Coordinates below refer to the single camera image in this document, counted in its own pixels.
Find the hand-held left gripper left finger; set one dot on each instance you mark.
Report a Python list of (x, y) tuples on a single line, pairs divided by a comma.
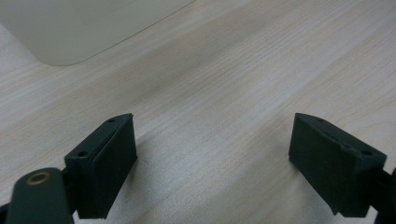
[(99, 168)]

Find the white plastic bin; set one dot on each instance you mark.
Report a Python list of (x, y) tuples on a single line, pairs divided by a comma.
[(77, 28)]

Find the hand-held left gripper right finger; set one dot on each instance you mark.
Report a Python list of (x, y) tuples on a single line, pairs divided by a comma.
[(333, 168)]

